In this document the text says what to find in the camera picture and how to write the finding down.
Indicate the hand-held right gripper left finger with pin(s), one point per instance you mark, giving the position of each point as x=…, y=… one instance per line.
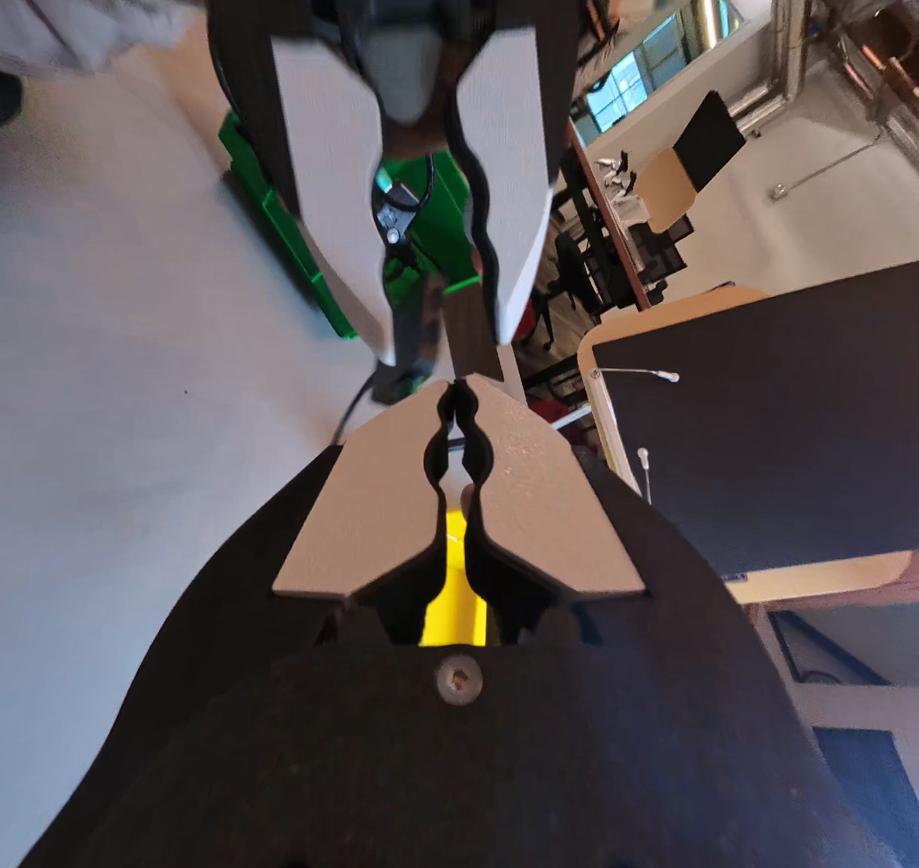
x=366, y=516

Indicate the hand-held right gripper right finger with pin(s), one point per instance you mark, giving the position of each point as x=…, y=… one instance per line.
x=553, y=516

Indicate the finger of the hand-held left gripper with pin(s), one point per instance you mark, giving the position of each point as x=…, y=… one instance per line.
x=513, y=164
x=330, y=164

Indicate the green plastic bin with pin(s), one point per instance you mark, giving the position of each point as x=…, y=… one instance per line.
x=248, y=157

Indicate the yellow plastic bin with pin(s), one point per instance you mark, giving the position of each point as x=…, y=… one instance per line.
x=452, y=609

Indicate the person's left forearm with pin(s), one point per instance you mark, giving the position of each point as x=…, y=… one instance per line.
x=72, y=7

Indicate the person's right hand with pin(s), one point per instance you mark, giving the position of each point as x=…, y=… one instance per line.
x=467, y=502

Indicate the person's left hand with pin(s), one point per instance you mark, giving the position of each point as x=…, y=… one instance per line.
x=420, y=141

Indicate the brown desk black legs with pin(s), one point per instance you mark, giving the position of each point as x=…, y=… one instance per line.
x=610, y=215

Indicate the clear rack with devices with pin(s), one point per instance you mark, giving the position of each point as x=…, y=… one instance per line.
x=621, y=186

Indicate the black office chair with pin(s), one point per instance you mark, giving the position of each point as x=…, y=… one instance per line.
x=574, y=272

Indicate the tan rounded board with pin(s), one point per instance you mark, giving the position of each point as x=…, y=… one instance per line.
x=664, y=190

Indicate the red bag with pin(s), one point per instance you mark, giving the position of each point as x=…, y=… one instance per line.
x=528, y=322

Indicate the wood-rimmed black board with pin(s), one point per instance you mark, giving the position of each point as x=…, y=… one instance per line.
x=754, y=416

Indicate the black wall panel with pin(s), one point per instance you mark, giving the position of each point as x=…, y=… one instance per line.
x=711, y=136

